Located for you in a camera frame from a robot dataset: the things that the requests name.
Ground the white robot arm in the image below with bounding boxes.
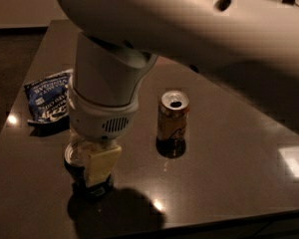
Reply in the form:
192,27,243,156
57,0,299,141

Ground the orange soda can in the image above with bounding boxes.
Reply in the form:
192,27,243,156
157,90,189,144

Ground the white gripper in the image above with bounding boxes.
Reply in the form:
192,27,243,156
67,88,139,187

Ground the blue pepsi can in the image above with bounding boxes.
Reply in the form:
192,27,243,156
64,139,113,200

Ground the blue chip bag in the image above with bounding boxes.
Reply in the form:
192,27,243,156
23,69,73,125

